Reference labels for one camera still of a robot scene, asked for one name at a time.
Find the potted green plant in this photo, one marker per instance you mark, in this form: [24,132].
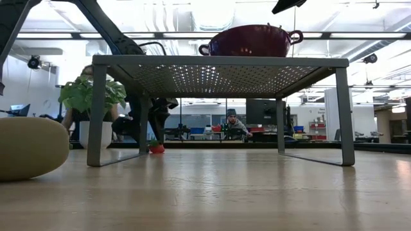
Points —
[86,70]

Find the red plastic strawberry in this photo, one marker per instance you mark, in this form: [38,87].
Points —
[157,149]

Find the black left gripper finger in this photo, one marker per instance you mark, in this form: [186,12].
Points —
[159,125]
[133,126]

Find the white plant pot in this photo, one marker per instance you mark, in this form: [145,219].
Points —
[83,134]

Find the purple metal colander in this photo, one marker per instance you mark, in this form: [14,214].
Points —
[250,45]

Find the black aluminium table frame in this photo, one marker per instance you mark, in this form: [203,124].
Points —
[205,145]

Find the black overhead crossbar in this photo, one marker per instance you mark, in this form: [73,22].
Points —
[180,35]

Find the grey perforated metal shelf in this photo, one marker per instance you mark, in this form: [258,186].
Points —
[218,61]

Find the small rack with red bins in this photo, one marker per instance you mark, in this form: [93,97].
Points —
[318,125]

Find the black monitor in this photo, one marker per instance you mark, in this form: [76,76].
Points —
[261,112]

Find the person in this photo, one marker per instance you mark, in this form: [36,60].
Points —
[236,126]

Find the small dark monitor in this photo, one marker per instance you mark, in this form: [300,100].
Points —
[20,110]

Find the brown-green kiwi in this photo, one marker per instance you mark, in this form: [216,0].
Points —
[29,147]

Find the black hanging camera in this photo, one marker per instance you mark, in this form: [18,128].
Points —
[33,62]
[370,58]

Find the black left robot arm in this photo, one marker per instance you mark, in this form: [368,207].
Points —
[109,32]

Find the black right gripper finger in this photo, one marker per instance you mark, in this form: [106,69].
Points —
[289,5]

